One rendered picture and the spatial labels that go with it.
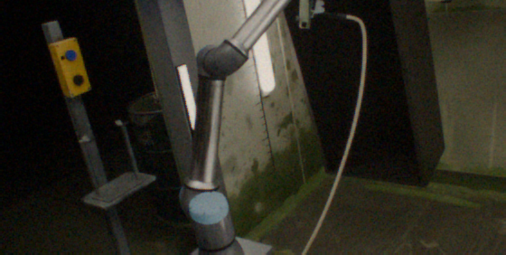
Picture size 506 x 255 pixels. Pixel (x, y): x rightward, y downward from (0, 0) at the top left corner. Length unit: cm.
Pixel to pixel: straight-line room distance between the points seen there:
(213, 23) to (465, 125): 180
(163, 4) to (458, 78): 207
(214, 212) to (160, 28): 112
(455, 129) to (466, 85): 31
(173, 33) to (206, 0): 32
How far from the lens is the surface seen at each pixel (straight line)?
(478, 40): 376
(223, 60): 186
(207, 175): 209
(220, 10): 298
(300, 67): 271
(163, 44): 270
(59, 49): 248
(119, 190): 259
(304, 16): 225
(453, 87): 370
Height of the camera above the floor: 181
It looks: 19 degrees down
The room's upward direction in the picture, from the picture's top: 11 degrees counter-clockwise
